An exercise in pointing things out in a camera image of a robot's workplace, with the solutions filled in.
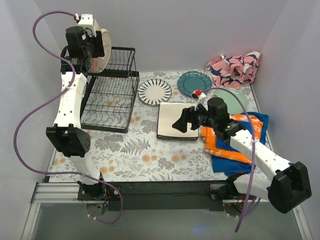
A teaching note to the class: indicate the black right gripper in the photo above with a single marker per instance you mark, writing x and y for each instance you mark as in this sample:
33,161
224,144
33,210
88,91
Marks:
189,117

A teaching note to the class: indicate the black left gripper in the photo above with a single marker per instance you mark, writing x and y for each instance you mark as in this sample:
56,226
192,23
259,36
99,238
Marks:
100,44

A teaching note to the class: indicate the white black rimmed square plate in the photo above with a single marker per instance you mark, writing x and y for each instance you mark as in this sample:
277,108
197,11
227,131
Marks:
169,113

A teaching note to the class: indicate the pink round plate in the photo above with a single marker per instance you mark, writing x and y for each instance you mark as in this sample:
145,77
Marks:
98,64

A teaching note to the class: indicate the teal scalloped plate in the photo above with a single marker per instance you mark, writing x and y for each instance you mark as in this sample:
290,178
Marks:
191,81

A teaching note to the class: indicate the white blue striped plate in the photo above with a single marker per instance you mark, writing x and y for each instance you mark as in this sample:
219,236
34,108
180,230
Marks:
154,91

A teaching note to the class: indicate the mint green plate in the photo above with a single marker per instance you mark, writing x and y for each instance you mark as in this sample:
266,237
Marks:
234,100

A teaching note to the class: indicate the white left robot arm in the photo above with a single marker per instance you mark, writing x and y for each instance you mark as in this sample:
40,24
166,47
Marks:
66,134

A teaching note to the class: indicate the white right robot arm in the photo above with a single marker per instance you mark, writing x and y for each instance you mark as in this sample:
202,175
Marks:
287,184

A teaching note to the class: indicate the orange white cloth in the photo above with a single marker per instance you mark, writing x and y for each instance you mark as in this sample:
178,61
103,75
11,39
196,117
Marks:
218,148

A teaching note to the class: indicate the blue cloth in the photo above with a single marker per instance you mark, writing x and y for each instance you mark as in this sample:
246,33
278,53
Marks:
229,161

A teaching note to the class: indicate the pink navy patterned cloth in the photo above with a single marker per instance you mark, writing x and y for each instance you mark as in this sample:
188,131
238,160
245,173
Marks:
233,71

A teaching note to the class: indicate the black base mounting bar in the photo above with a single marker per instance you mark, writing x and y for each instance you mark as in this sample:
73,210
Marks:
160,195

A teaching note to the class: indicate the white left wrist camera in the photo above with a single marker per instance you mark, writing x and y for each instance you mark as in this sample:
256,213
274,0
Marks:
87,21

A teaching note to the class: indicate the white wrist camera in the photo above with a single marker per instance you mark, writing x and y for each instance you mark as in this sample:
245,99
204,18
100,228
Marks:
87,21
200,98

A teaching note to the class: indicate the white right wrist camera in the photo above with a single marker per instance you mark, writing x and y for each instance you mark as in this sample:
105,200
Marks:
200,98

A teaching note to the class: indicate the black wire dish rack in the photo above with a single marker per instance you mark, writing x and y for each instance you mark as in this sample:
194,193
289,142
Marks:
110,95

